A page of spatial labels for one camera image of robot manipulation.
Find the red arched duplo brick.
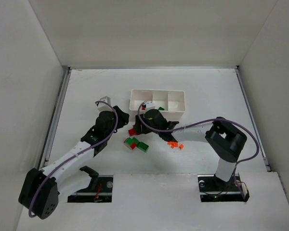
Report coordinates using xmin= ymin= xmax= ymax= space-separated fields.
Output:
xmin=135 ymin=124 xmax=144 ymax=135

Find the red printed duplo brick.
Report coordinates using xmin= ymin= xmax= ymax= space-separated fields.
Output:
xmin=130 ymin=142 xmax=138 ymax=150

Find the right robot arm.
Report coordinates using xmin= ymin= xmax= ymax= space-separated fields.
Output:
xmin=133 ymin=109 xmax=247 ymax=182

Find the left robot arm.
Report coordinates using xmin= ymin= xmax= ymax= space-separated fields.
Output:
xmin=18 ymin=103 xmax=130 ymax=219

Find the white divided plastic container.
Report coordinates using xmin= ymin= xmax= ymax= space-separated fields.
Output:
xmin=129 ymin=89 xmax=185 ymax=120

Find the green duplo brick upside down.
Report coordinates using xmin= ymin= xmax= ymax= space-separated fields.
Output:
xmin=137 ymin=142 xmax=149 ymax=153

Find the orange lego pile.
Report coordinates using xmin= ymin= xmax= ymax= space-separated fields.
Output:
xmin=167 ymin=141 xmax=184 ymax=150

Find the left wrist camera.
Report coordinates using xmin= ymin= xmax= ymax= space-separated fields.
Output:
xmin=97 ymin=96 xmax=112 ymax=112

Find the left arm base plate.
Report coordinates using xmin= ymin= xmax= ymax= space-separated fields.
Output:
xmin=67 ymin=175 xmax=114 ymax=203

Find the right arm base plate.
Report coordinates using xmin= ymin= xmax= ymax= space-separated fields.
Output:
xmin=197 ymin=174 xmax=250 ymax=203

